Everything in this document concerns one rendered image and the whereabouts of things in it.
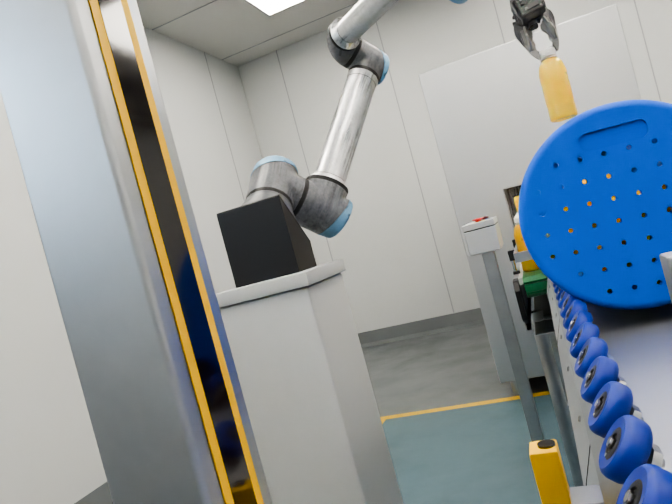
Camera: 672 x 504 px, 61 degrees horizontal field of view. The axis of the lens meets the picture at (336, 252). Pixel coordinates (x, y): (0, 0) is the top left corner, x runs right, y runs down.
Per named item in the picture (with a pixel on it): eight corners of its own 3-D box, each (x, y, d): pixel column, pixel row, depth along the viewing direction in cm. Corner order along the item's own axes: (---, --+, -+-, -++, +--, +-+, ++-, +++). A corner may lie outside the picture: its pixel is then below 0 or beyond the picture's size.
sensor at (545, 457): (543, 512, 45) (527, 452, 45) (543, 494, 48) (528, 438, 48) (650, 503, 43) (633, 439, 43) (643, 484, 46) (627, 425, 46)
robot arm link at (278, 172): (236, 209, 183) (245, 174, 195) (284, 231, 189) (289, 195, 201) (257, 179, 173) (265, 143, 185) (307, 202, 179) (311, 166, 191)
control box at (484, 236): (469, 256, 183) (461, 225, 183) (475, 251, 202) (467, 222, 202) (501, 249, 180) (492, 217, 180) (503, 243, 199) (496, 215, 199)
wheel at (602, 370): (601, 360, 50) (624, 370, 50) (595, 347, 54) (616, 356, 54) (578, 404, 51) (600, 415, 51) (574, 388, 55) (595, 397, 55)
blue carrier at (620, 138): (543, 327, 83) (498, 133, 82) (536, 260, 165) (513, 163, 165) (776, 289, 73) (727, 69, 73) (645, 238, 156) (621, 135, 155)
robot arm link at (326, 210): (282, 225, 194) (344, 47, 217) (326, 245, 201) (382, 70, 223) (299, 215, 181) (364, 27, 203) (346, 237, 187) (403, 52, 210)
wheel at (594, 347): (592, 339, 57) (612, 348, 57) (588, 329, 62) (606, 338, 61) (572, 378, 58) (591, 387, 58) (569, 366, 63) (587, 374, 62)
